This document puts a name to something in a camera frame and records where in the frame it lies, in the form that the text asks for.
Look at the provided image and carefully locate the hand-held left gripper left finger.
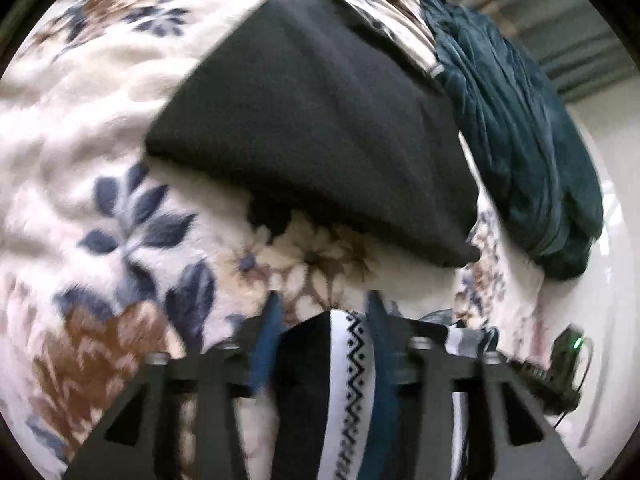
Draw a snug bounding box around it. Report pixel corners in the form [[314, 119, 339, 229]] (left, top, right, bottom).
[[62, 291, 287, 480]]

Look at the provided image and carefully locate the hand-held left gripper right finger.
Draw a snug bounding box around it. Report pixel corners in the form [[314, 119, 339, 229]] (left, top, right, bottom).
[[364, 290, 584, 480]]

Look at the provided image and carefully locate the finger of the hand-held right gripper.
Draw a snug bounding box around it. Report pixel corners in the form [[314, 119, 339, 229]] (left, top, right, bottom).
[[509, 359, 557, 392]]

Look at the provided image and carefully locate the black teal white patterned sweater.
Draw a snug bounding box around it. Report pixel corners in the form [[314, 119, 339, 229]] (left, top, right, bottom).
[[239, 307, 502, 480]]

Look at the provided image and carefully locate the black folded garment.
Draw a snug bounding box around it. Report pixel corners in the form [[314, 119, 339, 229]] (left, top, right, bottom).
[[145, 0, 482, 268]]

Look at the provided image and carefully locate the dark green velvet cloth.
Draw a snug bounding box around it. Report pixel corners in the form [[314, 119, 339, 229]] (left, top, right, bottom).
[[419, 0, 605, 281]]

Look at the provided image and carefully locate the floral plush blanket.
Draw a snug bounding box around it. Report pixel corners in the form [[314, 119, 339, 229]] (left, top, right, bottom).
[[0, 0, 561, 480]]

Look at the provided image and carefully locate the grey-green curtain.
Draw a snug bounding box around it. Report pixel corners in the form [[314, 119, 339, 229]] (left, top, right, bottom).
[[450, 0, 632, 106]]

